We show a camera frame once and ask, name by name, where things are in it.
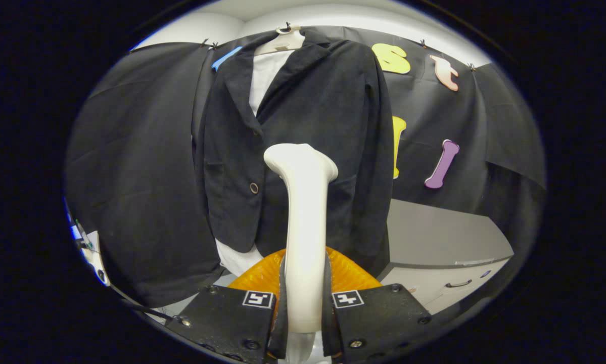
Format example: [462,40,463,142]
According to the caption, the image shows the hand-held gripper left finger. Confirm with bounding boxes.
[165,248,289,363]

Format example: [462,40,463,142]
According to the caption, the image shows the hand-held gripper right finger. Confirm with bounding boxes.
[322,246,433,360]

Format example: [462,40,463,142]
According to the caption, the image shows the black blazer jacket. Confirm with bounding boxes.
[194,31,395,278]

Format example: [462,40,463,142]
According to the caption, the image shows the white shirt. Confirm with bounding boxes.
[215,50,294,278]

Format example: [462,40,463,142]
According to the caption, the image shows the white clothes hanger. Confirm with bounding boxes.
[254,26,306,56]

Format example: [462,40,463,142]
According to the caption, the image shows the grey cabinet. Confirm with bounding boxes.
[376,198,515,315]

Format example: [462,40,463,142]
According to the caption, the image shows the white plastic object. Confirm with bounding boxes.
[66,202,112,288]

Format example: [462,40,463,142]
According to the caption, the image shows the black backdrop cloth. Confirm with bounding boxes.
[65,25,546,309]

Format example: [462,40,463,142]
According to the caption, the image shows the black cable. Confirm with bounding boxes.
[112,286,182,324]

